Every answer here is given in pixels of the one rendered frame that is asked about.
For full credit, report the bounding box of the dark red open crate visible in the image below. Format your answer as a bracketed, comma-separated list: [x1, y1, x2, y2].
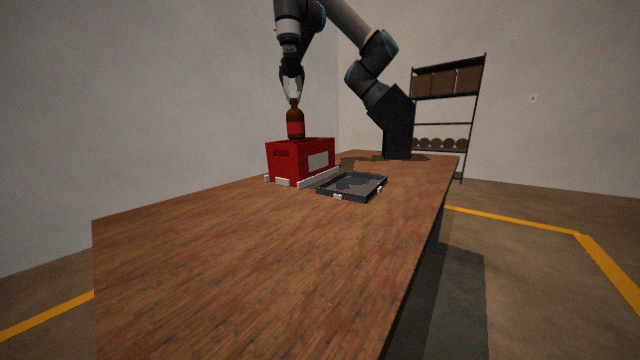
[265, 137, 335, 187]

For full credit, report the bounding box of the brown bottle with red label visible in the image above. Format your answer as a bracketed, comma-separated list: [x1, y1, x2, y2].
[286, 98, 306, 140]

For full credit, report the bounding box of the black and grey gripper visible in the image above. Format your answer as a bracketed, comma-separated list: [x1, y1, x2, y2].
[279, 36, 305, 105]

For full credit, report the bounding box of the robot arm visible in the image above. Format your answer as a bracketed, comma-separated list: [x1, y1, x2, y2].
[273, 0, 399, 111]

